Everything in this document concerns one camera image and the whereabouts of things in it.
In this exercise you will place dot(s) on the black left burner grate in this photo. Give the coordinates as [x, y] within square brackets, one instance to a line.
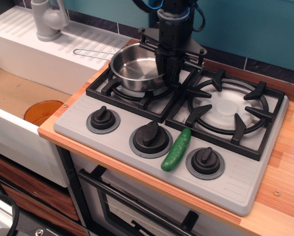
[154, 105]

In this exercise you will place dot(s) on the black middle stove knob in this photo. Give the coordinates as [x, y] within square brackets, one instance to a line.
[150, 141]

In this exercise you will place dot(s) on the grey toy stove top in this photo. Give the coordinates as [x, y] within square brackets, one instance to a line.
[234, 190]

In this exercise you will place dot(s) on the white toy sink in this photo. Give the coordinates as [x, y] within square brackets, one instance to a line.
[32, 71]

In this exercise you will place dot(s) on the black burner grate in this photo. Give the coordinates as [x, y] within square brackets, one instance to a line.
[268, 106]
[154, 105]

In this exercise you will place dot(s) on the oven door with black handle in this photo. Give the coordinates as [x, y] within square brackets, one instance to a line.
[134, 210]

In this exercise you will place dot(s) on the green toy pickle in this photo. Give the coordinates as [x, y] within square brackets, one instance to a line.
[177, 151]

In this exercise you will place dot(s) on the stainless steel saucepan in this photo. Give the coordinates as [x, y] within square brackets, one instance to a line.
[134, 66]

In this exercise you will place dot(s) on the black right stove knob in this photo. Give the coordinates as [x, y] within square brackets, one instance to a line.
[205, 163]

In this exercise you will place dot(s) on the orange plastic plate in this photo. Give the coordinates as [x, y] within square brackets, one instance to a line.
[41, 111]

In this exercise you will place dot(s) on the black stove knob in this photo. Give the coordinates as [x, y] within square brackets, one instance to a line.
[103, 121]
[205, 163]
[150, 141]

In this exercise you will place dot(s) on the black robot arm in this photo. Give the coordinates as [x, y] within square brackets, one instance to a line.
[176, 9]

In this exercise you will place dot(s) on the black right burner grate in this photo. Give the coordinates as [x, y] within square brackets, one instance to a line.
[268, 106]

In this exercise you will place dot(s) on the wood grain drawer front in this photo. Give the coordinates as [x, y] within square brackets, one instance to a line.
[40, 197]

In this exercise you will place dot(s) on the black left stove knob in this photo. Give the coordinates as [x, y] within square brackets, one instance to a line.
[103, 121]

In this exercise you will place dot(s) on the grey toy faucet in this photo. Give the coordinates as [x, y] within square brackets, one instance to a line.
[49, 22]

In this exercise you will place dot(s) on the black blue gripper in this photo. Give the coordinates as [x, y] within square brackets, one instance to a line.
[173, 46]

